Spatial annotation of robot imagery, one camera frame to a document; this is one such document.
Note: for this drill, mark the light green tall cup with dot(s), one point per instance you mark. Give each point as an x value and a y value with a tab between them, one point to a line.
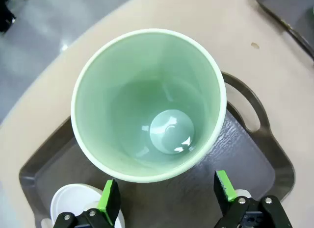
137	90

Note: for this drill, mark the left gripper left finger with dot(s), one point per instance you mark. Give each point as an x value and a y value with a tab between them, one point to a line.
108	201

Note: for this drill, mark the black equipment base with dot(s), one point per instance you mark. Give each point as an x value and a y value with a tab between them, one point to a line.
6	14

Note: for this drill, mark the white bowl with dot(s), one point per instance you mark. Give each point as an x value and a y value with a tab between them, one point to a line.
71	201

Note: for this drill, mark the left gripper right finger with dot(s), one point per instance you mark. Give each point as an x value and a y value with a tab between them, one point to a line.
225	188

